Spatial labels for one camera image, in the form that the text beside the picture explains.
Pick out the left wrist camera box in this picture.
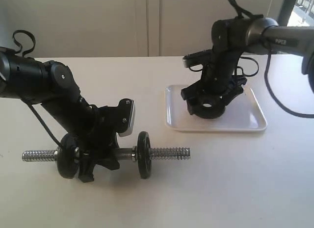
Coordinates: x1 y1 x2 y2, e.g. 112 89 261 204
117 99 135 137

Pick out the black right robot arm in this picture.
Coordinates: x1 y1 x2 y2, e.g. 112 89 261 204
181 17 314 119

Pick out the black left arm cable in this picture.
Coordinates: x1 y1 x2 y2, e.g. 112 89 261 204
12 29 62 147

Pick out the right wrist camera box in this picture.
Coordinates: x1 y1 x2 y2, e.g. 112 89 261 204
183 50 212 68

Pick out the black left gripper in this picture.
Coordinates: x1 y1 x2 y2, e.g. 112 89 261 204
78 105 120 183

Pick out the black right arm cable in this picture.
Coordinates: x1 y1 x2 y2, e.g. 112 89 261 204
190 0 314 119

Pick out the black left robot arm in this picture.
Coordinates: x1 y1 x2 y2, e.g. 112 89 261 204
0 48 128 182

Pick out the white rectangular tray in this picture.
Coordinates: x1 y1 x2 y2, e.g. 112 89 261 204
164 85 267 133

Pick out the dark window frame post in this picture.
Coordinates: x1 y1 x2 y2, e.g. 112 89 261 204
277 0 297 26

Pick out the chrome threaded dumbbell bar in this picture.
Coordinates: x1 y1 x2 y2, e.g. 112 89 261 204
22 146 190 162

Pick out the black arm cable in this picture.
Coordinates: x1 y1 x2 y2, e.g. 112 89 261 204
190 0 314 119
12 29 62 147

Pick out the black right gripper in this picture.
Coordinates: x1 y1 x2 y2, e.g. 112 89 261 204
181 48 247 115

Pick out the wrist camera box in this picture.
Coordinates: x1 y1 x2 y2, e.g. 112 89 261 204
183 50 212 68
117 99 135 137

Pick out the black weight plate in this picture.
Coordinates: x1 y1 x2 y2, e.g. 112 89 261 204
137 131 152 179
188 95 225 119
56 133 79 179

